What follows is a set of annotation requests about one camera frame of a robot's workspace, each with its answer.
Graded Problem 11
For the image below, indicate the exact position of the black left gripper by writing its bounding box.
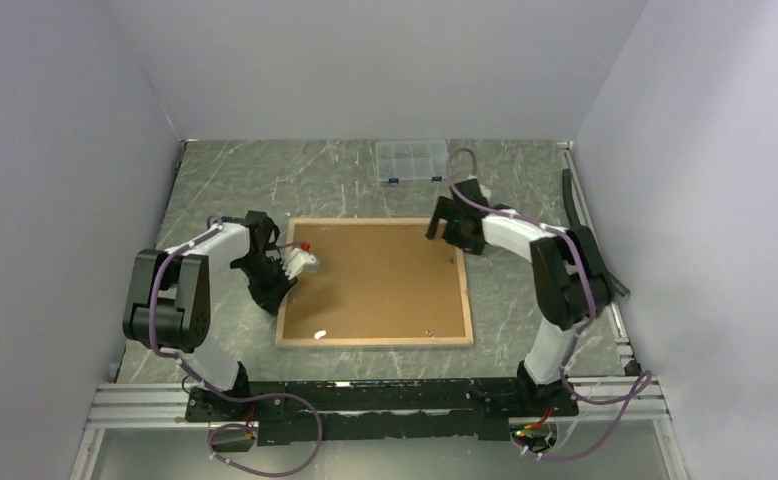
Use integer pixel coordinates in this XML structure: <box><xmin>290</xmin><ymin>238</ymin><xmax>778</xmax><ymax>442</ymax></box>
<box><xmin>235</xmin><ymin>253</ymin><xmax>299</xmax><ymax>316</ymax></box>

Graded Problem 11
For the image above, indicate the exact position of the white wooden picture frame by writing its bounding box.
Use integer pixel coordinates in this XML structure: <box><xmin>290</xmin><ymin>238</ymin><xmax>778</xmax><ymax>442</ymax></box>
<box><xmin>274</xmin><ymin>217</ymin><xmax>476</xmax><ymax>350</ymax></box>

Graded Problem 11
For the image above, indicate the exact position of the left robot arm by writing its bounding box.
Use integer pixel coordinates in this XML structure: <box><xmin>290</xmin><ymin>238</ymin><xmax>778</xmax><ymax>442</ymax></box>
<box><xmin>122</xmin><ymin>211</ymin><xmax>319</xmax><ymax>420</ymax></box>

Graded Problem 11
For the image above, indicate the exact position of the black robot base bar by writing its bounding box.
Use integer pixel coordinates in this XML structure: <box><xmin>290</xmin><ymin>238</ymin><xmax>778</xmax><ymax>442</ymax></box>
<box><xmin>184</xmin><ymin>377</ymin><xmax>579</xmax><ymax>446</ymax></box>

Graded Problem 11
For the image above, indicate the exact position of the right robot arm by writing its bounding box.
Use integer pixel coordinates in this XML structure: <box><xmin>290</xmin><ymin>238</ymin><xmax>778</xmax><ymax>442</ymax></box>
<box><xmin>426</xmin><ymin>178</ymin><xmax>614</xmax><ymax>415</ymax></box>

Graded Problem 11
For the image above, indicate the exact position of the clear plastic organizer box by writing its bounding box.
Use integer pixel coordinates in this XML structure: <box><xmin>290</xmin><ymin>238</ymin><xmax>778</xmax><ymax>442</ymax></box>
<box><xmin>375</xmin><ymin>140</ymin><xmax>448</xmax><ymax>186</ymax></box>

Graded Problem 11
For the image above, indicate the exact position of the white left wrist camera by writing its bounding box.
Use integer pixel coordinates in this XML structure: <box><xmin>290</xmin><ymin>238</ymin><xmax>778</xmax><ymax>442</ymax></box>
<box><xmin>282</xmin><ymin>242</ymin><xmax>320</xmax><ymax>280</ymax></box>

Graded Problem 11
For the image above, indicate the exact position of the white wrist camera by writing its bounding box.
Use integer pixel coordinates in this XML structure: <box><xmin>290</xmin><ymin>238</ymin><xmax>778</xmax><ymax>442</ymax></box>
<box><xmin>479</xmin><ymin>185</ymin><xmax>492</xmax><ymax>203</ymax></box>
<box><xmin>282</xmin><ymin>242</ymin><xmax>320</xmax><ymax>280</ymax></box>

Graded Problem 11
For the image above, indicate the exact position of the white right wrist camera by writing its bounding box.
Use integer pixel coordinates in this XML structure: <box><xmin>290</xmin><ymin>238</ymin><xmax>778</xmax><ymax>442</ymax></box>
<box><xmin>479</xmin><ymin>185</ymin><xmax>492</xmax><ymax>203</ymax></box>

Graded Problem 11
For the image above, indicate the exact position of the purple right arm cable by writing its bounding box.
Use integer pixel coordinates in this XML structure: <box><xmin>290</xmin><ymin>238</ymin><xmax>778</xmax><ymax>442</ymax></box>
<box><xmin>445</xmin><ymin>148</ymin><xmax>655</xmax><ymax>463</ymax></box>

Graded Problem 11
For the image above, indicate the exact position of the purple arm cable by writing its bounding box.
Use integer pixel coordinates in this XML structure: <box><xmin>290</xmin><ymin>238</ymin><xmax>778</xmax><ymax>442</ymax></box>
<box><xmin>147</xmin><ymin>213</ymin><xmax>324</xmax><ymax>478</ymax></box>
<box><xmin>445</xmin><ymin>148</ymin><xmax>655</xmax><ymax>463</ymax></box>

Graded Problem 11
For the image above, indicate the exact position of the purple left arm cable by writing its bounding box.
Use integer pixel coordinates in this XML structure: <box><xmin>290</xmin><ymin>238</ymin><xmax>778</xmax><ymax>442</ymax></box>
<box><xmin>147</xmin><ymin>213</ymin><xmax>324</xmax><ymax>478</ymax></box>

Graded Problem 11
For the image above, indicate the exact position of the black corrugated hose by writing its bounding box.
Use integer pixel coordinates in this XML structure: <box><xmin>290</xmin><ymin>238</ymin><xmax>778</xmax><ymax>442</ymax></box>
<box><xmin>561</xmin><ymin>168</ymin><xmax>631</xmax><ymax>298</ymax></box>

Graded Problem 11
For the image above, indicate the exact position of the aluminium table edge rail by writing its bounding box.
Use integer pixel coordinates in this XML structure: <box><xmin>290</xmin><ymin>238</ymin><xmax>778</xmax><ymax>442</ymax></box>
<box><xmin>556</xmin><ymin>140</ymin><xmax>636</xmax><ymax>367</ymax></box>

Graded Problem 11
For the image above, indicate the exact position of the aluminium front rail frame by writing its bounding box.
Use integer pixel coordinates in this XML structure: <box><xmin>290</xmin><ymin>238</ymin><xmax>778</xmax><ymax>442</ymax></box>
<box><xmin>72</xmin><ymin>376</ymin><xmax>689</xmax><ymax>479</ymax></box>

